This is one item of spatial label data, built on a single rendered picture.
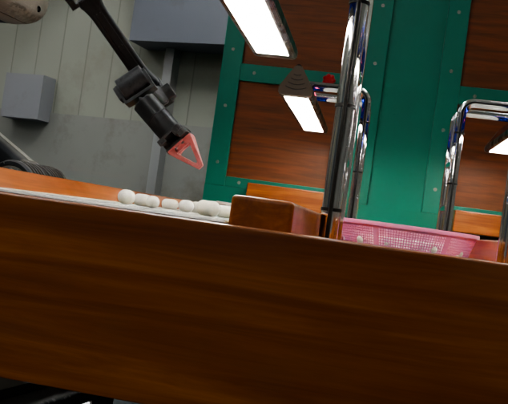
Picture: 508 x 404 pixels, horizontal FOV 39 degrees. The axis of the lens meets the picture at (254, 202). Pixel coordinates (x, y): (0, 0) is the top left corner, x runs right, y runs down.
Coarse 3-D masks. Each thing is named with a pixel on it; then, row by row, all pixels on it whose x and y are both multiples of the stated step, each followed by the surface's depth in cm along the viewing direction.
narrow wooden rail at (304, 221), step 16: (240, 208) 61; (256, 208) 61; (272, 208) 61; (288, 208) 60; (304, 208) 70; (240, 224) 61; (256, 224) 61; (272, 224) 60; (288, 224) 60; (304, 224) 72
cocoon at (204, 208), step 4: (200, 200) 98; (204, 200) 98; (196, 204) 98; (200, 204) 97; (204, 204) 97; (208, 204) 97; (212, 204) 96; (216, 204) 97; (196, 208) 98; (200, 208) 97; (204, 208) 97; (208, 208) 96; (212, 208) 96; (216, 208) 97; (200, 212) 98; (204, 212) 97; (208, 212) 97; (212, 212) 96; (216, 212) 97
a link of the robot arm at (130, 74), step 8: (128, 72) 163; (136, 72) 162; (120, 80) 162; (128, 80) 162; (136, 80) 162; (144, 80) 162; (120, 88) 162; (128, 88) 162; (136, 88) 162; (144, 88) 163; (160, 88) 197; (168, 88) 198; (128, 96) 163; (160, 96) 187; (168, 96) 198; (176, 96) 202
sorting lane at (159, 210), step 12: (12, 192) 64; (24, 192) 72; (36, 192) 90; (96, 204) 63; (108, 204) 70; (120, 204) 86; (132, 204) 120; (180, 216) 62; (192, 216) 67; (204, 216) 81; (216, 216) 111
